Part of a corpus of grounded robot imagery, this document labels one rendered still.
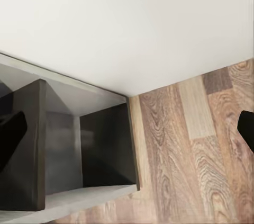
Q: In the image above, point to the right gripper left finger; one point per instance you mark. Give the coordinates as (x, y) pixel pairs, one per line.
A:
(13, 127)

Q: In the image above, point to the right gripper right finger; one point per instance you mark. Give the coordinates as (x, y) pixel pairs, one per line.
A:
(246, 127)

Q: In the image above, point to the desk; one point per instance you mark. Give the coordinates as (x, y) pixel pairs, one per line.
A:
(78, 151)

